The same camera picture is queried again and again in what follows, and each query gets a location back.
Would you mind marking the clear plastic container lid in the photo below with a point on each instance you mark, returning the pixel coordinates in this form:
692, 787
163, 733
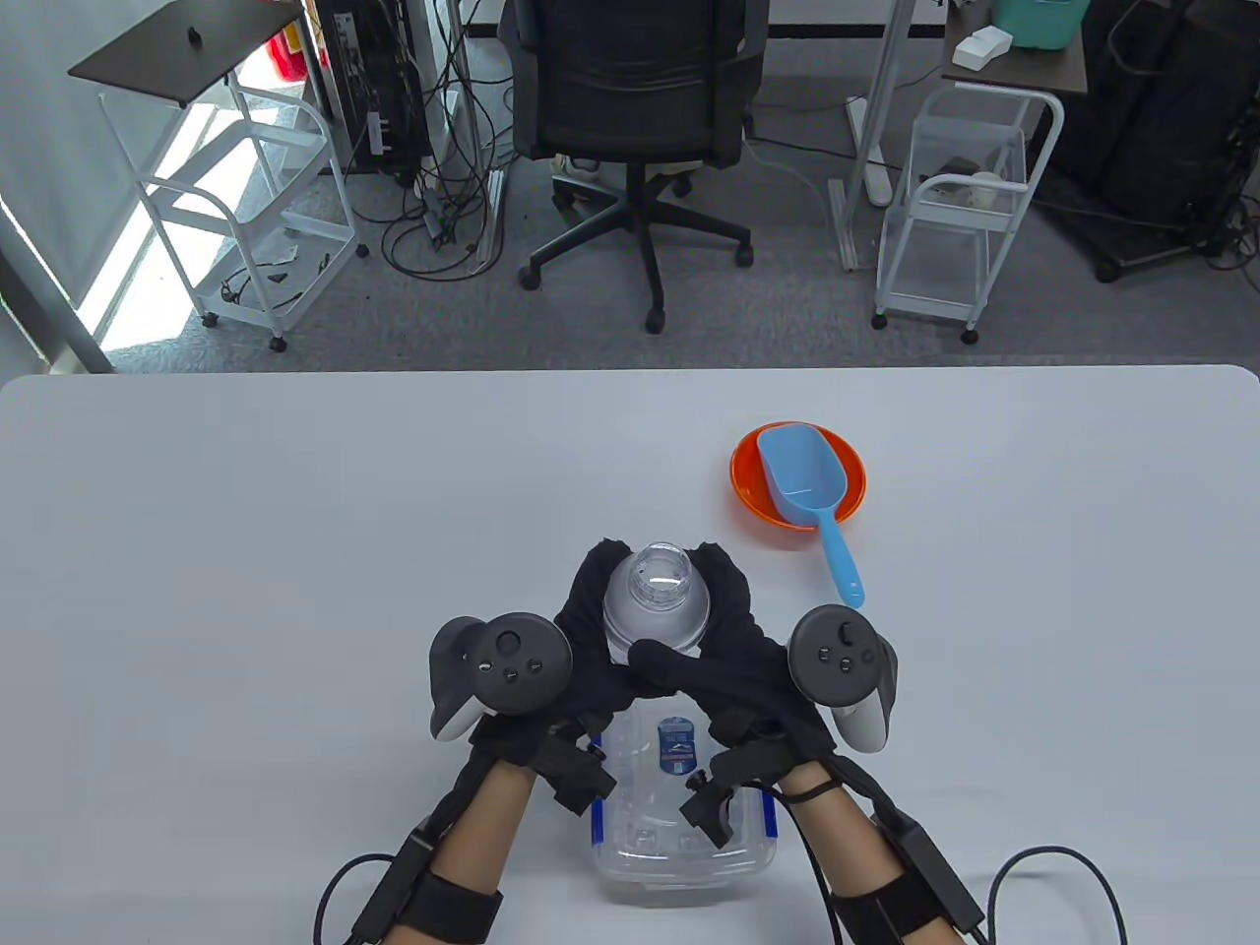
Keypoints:
640, 748

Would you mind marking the small white box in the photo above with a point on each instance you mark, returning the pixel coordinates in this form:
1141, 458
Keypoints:
979, 47

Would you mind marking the person's right hand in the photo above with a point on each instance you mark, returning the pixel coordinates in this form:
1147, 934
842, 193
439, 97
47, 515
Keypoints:
748, 669

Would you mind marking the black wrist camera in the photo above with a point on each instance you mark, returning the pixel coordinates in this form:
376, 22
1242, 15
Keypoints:
733, 787
576, 773

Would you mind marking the red fire extinguisher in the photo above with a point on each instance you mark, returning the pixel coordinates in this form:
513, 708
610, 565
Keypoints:
287, 54

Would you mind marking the black wrist electronics box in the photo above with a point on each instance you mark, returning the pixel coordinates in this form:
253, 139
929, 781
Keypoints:
930, 866
394, 886

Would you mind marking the person's left forearm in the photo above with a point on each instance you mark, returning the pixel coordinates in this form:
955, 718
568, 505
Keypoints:
482, 837

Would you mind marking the small white cup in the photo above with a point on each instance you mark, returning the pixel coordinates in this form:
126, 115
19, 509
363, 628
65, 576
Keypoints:
982, 192

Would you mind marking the clear plastic shaker lid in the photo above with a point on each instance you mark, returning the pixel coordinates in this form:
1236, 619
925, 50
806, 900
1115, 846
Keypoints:
655, 600

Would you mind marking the clear plastic shaker cup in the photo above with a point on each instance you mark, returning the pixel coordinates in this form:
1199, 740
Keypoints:
620, 652

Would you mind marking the black computer tower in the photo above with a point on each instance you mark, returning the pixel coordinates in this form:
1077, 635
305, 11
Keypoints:
379, 89

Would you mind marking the orange plastic bowl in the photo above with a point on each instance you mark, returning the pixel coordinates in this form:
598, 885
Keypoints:
743, 482

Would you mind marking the grey and white hand controller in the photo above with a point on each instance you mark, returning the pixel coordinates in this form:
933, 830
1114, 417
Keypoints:
837, 655
512, 664

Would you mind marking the black equipment stand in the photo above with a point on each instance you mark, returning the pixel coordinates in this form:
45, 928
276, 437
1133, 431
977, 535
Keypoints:
1181, 118

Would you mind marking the clear container with blue clips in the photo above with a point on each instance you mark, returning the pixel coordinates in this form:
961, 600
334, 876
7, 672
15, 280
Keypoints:
679, 886

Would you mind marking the white power strip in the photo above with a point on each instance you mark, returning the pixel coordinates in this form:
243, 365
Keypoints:
876, 182

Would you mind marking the thin black wrist tie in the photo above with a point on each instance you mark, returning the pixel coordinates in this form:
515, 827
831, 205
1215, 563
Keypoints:
812, 790

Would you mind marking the teal plastic container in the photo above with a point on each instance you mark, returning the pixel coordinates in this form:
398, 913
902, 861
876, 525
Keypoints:
1039, 22

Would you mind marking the black office chair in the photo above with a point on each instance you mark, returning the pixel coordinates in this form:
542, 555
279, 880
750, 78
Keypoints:
630, 79

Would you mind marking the person's left hand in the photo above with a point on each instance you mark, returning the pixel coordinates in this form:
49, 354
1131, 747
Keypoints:
586, 669

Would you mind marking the blue plastic scoop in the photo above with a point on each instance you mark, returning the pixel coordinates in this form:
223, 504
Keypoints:
802, 472

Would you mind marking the white cart with dark top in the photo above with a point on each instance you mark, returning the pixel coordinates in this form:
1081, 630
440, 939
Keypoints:
167, 49
1043, 64

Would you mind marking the person's right forearm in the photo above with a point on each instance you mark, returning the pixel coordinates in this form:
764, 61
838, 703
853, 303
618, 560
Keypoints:
856, 847

